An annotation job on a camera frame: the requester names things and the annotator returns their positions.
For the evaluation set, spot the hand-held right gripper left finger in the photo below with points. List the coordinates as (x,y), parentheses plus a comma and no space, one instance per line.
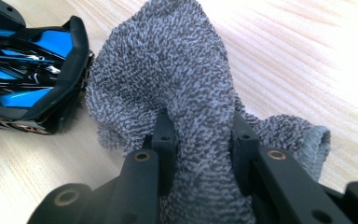
(143,180)

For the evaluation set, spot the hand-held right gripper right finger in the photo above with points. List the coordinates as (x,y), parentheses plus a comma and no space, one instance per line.
(279,186)

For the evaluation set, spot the blue toy car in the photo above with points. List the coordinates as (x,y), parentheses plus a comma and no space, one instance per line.
(52,42)

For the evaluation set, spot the grey sock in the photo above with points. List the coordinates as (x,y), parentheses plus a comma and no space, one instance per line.
(174,62)

